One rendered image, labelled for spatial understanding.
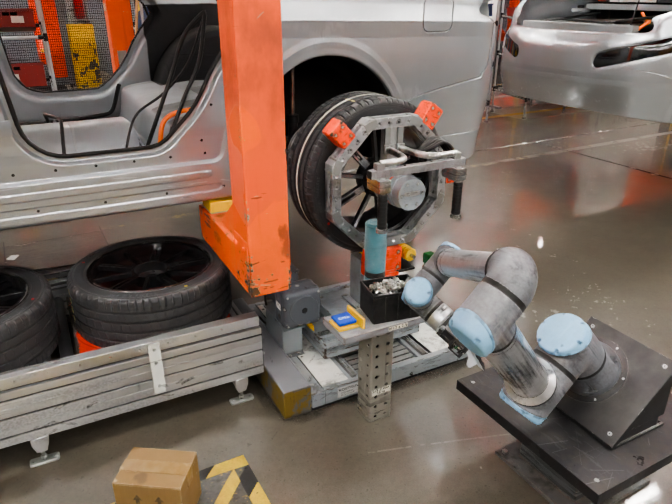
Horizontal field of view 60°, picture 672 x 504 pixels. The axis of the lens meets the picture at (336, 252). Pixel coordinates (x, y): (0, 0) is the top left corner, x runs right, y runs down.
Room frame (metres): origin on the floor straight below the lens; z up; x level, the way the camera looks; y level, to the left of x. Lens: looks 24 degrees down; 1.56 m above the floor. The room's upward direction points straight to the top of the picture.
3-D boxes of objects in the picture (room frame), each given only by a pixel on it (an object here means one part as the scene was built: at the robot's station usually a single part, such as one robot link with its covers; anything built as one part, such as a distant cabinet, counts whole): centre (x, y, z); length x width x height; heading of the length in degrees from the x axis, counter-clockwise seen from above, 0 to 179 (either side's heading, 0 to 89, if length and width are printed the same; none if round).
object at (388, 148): (2.13, -0.18, 1.03); 0.19 x 0.18 x 0.11; 27
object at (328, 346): (2.42, -0.09, 0.13); 0.50 x 0.36 x 0.10; 117
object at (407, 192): (2.23, -0.24, 0.85); 0.21 x 0.14 x 0.14; 27
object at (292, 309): (2.36, 0.23, 0.26); 0.42 x 0.18 x 0.35; 27
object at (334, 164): (2.29, -0.21, 0.85); 0.54 x 0.07 x 0.54; 117
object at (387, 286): (1.93, -0.21, 0.52); 0.20 x 0.14 x 0.13; 109
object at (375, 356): (1.90, -0.15, 0.21); 0.10 x 0.10 x 0.42; 27
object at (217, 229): (2.32, 0.43, 0.69); 0.52 x 0.17 x 0.35; 27
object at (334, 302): (2.44, -0.13, 0.32); 0.40 x 0.30 x 0.28; 117
